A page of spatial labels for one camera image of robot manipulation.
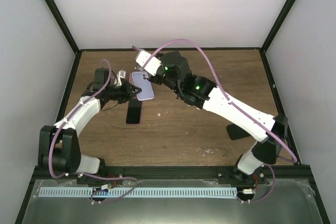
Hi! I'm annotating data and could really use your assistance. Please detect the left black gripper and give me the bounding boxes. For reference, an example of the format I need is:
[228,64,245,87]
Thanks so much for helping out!
[106,80,142,104]

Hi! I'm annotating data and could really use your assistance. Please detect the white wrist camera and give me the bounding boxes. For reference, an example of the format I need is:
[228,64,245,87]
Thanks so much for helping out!
[114,70,126,87]
[135,49,163,76]

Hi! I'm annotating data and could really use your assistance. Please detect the black front mounting rail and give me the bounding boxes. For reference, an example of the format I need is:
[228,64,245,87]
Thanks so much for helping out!
[34,165,310,183]

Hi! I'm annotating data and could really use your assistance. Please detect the black phone case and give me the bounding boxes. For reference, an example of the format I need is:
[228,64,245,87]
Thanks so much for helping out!
[226,124,250,141]

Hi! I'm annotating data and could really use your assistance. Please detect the light blue slotted cable duct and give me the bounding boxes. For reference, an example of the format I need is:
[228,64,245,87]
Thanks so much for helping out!
[38,187,237,198]

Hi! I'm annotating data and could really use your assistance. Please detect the pink phone case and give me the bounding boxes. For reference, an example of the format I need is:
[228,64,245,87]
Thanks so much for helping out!
[129,74,134,84]

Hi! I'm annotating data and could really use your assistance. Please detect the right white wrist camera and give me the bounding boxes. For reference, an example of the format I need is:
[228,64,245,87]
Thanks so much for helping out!
[135,49,163,76]

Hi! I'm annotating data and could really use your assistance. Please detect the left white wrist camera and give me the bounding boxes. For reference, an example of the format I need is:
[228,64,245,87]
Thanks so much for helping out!
[114,70,126,87]

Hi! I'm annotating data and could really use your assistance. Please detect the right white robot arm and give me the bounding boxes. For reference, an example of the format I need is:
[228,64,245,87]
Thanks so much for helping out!
[137,51,288,184]

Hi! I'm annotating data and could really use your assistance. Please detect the lavender phone case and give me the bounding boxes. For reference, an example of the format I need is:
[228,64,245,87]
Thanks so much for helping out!
[130,71,154,101]

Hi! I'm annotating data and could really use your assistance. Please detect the black screen pink phone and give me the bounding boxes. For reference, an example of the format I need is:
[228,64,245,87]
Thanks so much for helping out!
[126,99,142,124]

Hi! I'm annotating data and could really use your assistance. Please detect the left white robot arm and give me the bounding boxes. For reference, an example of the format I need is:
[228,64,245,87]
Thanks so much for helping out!
[38,68,142,184]

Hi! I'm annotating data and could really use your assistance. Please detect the black enclosure frame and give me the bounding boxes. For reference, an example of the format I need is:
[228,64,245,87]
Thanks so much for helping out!
[16,0,330,223]

